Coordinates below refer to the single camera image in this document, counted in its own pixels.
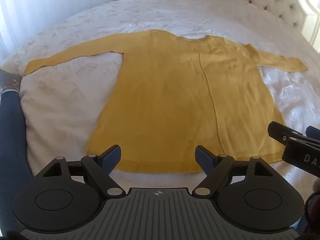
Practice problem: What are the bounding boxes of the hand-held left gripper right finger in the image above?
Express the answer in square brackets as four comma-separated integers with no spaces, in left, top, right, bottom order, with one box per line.
[192,145,275,197]

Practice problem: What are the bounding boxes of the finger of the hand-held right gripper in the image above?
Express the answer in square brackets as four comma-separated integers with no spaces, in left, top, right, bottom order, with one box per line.
[267,121,305,146]
[306,126,320,141]

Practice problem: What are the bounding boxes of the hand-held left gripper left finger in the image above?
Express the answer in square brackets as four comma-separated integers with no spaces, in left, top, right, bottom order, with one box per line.
[37,144,126,198]

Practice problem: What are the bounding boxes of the yellow knit sweater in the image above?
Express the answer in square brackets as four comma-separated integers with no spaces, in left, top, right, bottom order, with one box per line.
[23,29,308,174]

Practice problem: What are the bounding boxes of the white floral bedspread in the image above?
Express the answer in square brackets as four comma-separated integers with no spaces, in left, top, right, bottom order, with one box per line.
[0,0,320,205]

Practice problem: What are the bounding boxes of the person's left leg blue jeans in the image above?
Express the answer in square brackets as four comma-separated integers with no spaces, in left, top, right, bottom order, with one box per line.
[0,90,35,233]

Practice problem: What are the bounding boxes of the grey patterned sock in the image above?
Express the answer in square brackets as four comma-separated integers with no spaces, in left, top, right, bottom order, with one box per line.
[0,68,23,97]

